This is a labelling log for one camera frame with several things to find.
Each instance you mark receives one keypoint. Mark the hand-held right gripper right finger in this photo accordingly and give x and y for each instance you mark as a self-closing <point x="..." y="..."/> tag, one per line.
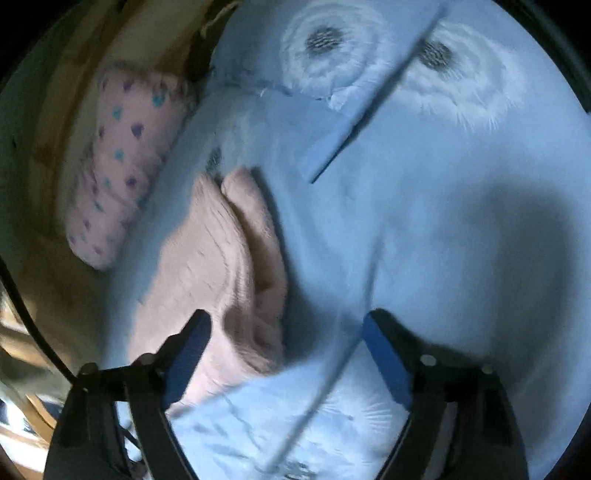
<point x="385" y="364"/>

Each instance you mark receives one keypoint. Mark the blue bed sheet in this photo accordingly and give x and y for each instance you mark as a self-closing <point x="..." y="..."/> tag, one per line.
<point x="438" y="254"/>

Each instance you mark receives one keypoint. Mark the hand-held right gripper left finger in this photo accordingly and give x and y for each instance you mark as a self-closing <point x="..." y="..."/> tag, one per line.
<point x="189" y="360"/>

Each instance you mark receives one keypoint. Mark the pink knitted cardigan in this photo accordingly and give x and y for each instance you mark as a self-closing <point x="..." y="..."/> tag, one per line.
<point x="212" y="277"/>

